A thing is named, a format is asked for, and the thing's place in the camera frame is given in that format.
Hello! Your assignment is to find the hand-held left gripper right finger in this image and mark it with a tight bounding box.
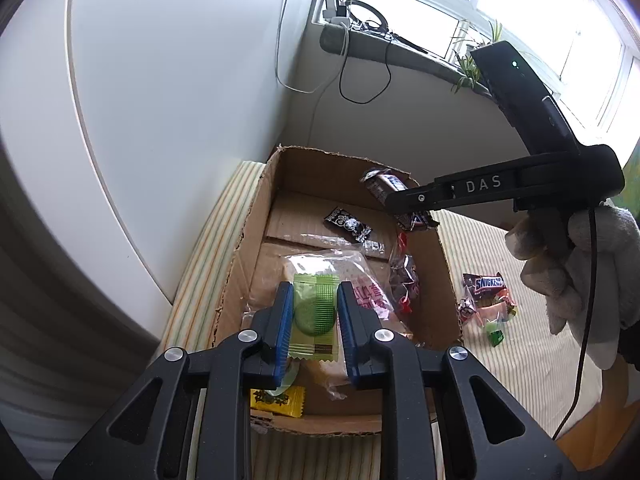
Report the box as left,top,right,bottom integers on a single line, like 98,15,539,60
336,281,581,480

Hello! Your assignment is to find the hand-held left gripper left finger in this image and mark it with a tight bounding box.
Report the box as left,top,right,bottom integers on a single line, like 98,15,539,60
52,281,296,480

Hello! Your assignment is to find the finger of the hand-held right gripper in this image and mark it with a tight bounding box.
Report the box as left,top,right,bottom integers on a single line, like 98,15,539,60
385,177,453,215

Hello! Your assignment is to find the light green snack packet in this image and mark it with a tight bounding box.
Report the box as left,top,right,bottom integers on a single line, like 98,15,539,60
287,272,341,363

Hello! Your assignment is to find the dark brown snack packet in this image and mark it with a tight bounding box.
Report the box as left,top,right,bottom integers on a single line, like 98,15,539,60
361,167,433,233

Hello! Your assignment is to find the clear packet with pink print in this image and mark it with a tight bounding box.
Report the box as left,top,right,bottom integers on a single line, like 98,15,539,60
242,250,416,401

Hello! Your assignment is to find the black candy with white print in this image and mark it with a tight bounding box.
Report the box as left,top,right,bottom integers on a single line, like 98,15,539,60
322,206,386,253

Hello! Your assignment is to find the dark packet with red edges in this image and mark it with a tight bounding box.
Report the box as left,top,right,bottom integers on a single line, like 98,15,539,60
387,232,421,316

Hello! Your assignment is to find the yellow candy packet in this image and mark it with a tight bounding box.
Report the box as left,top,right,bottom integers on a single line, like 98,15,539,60
250,385,307,420

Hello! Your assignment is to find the cardboard box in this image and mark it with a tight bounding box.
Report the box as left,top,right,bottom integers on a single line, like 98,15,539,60
210,145,463,436

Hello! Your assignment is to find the person's right hand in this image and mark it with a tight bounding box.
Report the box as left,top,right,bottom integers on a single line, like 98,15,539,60
505,200,640,371

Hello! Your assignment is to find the potted spider plant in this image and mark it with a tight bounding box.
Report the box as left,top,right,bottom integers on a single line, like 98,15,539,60
450,20,503,93

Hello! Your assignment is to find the brown chocolate bar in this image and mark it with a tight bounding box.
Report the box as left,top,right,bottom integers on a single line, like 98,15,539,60
462,272,507,296

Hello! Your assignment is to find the clear pink candy packet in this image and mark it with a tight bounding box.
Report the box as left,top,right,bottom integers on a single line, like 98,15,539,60
475,295,518,323

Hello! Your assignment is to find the grey windowsill cover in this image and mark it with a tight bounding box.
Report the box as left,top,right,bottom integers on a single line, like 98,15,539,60
320,22,496,98

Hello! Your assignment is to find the white power strip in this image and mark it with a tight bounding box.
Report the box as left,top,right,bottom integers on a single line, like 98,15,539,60
321,0,351,28

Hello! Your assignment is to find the white slatted panel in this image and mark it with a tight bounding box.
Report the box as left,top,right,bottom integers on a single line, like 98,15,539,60
0,170,171,480

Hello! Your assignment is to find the white wardrobe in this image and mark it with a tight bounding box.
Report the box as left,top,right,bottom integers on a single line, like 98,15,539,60
0,0,326,361

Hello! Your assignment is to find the wall map poster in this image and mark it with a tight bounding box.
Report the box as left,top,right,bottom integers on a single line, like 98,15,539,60
617,135,640,211

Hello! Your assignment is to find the black ring light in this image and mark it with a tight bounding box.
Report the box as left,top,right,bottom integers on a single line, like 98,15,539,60
345,0,431,56

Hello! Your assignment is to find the white power cable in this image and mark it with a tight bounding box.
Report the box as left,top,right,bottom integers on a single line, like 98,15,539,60
275,0,351,93

